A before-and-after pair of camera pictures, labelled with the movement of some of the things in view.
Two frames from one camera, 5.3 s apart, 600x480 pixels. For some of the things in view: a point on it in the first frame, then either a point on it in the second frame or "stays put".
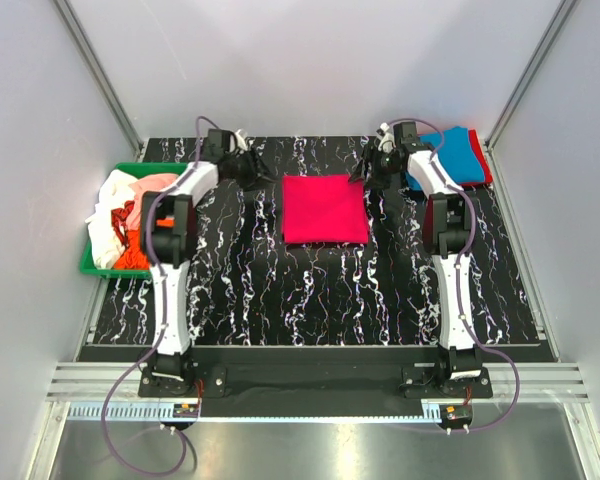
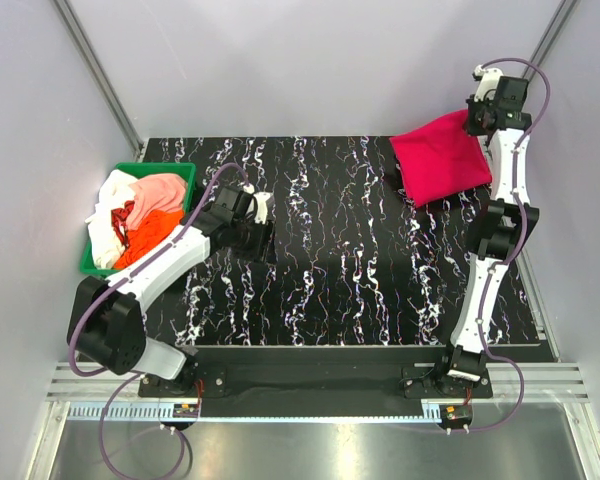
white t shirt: x=105 y=241 stays put
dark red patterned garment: x=119 y=218 stays put
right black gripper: x=370 y=156 to x=469 y=127
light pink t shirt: x=151 y=183 stays put
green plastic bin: x=137 y=170 stays put
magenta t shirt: x=324 y=209 to x=439 y=159
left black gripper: x=255 y=176 to x=263 y=250
